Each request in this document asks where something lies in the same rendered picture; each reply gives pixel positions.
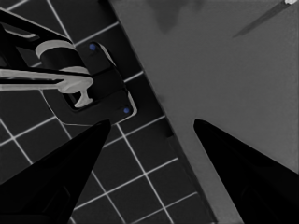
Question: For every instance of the dark robot body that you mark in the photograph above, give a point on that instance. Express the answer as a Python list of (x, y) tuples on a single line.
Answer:
[(102, 81)]

